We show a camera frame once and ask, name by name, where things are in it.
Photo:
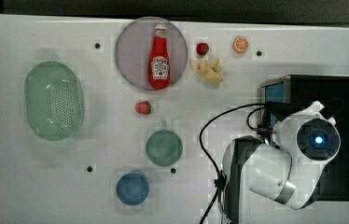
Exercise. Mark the black toaster oven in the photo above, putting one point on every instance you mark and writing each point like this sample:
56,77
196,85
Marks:
333,93

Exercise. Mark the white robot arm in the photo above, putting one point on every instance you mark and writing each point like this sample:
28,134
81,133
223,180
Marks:
287,172

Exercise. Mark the green cup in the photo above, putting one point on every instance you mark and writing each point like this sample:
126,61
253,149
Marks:
164,147

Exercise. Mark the yellow ginger root toy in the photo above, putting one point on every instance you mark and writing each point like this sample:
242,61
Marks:
209,71

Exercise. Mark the red ketchup bottle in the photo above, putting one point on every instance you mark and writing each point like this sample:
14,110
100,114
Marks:
159,63

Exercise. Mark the small red strawberry toy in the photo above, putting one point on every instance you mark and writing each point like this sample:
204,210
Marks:
202,48

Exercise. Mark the grey round plate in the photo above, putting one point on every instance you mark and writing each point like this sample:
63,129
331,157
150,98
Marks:
134,45

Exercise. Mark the blue bowl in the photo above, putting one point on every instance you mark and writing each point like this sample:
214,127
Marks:
132,189

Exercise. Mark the orange slice toy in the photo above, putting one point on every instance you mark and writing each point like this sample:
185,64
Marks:
240,44

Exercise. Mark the green perforated colander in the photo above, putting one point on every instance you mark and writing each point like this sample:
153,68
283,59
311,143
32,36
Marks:
53,100

